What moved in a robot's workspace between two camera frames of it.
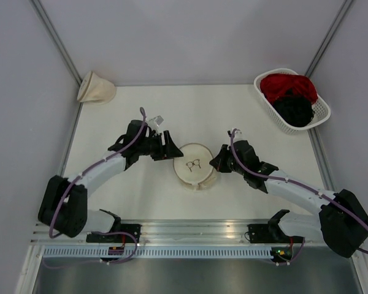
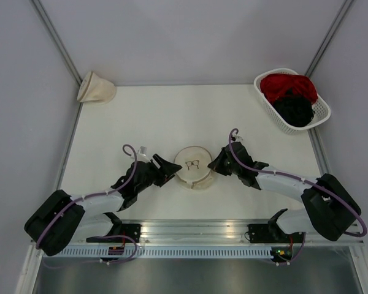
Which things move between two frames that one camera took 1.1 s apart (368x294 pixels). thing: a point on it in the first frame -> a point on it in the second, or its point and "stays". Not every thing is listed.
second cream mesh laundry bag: [96, 90] stays
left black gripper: [169, 150] -> [167, 166]
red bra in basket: [274, 86] stays
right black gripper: [219, 159] stays
